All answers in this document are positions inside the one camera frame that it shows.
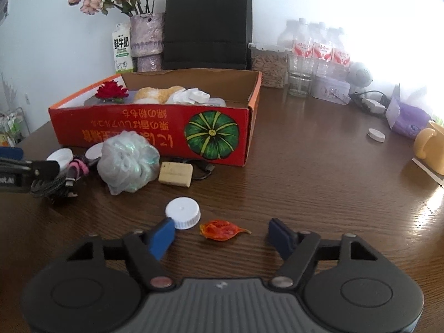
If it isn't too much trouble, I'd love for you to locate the black audio cable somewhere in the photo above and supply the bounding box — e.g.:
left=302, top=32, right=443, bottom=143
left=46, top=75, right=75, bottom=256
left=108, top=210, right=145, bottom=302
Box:
left=173, top=158, right=216, bottom=181

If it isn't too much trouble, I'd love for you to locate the yellow white sheep plush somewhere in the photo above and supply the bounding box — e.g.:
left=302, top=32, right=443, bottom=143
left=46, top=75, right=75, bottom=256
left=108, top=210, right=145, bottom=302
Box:
left=133, top=85, right=184, bottom=105

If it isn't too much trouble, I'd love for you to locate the clear drinking glass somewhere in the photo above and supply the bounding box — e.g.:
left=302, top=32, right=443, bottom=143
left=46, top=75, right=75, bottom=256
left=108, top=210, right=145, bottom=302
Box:
left=287, top=54, right=315, bottom=98

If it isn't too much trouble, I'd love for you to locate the white power adapter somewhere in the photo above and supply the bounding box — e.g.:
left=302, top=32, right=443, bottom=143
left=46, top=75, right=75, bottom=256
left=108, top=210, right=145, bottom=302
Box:
left=361, top=98, right=387, bottom=115

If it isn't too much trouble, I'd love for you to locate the yellow mug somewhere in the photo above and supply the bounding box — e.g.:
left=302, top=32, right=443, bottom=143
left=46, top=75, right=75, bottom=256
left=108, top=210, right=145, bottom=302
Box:
left=413, top=121, right=444, bottom=176

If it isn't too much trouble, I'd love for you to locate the pack of clear water bottles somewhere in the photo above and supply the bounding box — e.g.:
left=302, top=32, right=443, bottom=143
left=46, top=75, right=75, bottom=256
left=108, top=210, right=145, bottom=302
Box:
left=279, top=17, right=352, bottom=77

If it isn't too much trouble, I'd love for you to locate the red cardboard box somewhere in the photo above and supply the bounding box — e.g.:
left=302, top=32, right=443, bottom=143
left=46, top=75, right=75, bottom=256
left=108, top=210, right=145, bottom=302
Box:
left=48, top=69, right=262, bottom=168

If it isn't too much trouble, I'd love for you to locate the purple textured vase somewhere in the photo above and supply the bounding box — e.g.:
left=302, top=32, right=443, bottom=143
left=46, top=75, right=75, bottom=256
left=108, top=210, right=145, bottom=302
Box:
left=130, top=12, right=166, bottom=73

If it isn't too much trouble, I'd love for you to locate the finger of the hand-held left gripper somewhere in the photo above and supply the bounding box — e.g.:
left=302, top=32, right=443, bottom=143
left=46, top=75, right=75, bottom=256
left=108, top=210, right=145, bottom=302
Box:
left=0, top=147, right=24, bottom=160
left=0, top=158, right=60, bottom=181

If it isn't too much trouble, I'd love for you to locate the white floral tin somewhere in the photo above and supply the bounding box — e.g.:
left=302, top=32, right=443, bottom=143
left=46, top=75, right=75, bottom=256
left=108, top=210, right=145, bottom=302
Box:
left=310, top=74, right=352, bottom=105

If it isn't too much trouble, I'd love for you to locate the purple tissue pack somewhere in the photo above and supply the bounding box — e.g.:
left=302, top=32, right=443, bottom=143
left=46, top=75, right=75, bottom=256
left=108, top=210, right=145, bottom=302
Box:
left=385, top=85, right=434, bottom=140

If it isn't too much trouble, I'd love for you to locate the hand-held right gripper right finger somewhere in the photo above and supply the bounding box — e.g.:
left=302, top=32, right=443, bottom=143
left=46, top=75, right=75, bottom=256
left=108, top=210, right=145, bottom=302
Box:
left=268, top=218, right=379, bottom=289

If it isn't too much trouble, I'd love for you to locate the white green milk carton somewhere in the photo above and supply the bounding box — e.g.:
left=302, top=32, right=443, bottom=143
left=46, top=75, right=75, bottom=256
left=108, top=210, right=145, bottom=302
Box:
left=112, top=22, right=134, bottom=75

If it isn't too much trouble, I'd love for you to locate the beige soap bar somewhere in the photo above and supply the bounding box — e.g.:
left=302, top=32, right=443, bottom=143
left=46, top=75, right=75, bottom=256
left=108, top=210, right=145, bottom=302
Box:
left=158, top=161, right=194, bottom=187

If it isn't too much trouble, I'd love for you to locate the white ridged bottle cap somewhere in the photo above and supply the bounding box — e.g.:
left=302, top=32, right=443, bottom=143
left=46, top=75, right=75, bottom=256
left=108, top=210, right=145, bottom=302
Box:
left=165, top=197, right=202, bottom=230

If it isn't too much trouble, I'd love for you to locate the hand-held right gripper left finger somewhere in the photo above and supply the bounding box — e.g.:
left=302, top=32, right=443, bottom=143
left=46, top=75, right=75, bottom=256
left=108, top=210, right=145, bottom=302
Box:
left=66, top=217, right=176, bottom=289

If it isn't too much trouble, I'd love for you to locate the white screw lid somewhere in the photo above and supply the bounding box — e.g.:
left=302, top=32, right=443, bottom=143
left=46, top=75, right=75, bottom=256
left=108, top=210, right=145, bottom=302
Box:
left=85, top=143, right=105, bottom=167
left=46, top=148, right=74, bottom=173

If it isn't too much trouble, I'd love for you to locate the clear jar of wooden pieces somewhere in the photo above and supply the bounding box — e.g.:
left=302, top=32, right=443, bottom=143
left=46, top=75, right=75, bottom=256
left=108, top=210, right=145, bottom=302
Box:
left=249, top=42, right=288, bottom=89

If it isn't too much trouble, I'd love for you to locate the white round device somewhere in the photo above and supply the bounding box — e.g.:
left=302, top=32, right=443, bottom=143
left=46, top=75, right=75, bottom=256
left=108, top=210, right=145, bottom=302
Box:
left=349, top=62, right=375, bottom=89

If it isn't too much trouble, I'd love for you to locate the white tissue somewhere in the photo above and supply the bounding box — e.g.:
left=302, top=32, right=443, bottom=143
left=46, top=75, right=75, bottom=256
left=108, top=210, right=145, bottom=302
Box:
left=167, top=88, right=191, bottom=105

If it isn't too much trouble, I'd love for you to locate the black paper bag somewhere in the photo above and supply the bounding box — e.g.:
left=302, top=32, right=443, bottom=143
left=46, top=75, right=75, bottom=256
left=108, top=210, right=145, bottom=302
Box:
left=162, top=0, right=253, bottom=72

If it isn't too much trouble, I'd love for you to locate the white charger with cable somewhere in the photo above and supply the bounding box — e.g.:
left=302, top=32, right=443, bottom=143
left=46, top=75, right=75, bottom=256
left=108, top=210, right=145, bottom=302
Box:
left=350, top=90, right=384, bottom=110

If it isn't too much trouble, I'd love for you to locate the orange dried peel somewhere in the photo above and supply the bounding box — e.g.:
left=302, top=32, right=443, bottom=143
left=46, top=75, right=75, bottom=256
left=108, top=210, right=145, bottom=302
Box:
left=199, top=219, right=252, bottom=241

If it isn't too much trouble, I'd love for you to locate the crumpled translucent plastic bag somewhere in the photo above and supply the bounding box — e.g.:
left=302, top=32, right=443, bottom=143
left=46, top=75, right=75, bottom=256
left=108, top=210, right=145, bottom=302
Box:
left=96, top=130, right=161, bottom=195

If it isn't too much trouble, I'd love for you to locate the braided cable bundle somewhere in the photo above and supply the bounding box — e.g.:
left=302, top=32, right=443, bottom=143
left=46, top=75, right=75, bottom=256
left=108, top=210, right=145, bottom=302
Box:
left=29, top=158, right=90, bottom=202

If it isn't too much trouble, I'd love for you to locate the red artificial rose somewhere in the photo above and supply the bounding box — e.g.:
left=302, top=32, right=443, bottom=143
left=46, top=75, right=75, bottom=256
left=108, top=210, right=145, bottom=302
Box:
left=94, top=80, right=130, bottom=104

